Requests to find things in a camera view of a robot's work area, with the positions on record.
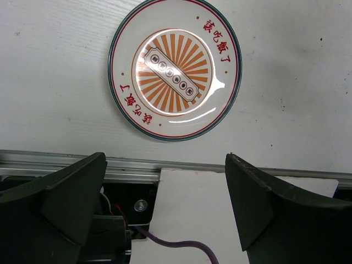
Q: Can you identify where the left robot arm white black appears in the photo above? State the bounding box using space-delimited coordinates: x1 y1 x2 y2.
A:
1 152 351 263

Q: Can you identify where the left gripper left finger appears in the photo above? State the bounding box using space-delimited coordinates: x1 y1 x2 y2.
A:
1 152 107 263

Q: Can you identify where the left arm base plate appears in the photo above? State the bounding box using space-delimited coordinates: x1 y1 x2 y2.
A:
0 175 160 229

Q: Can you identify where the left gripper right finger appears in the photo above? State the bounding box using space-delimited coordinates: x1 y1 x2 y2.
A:
225 154 351 263

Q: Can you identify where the orange sunburst plate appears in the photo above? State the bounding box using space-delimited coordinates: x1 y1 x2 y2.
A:
107 1 243 141

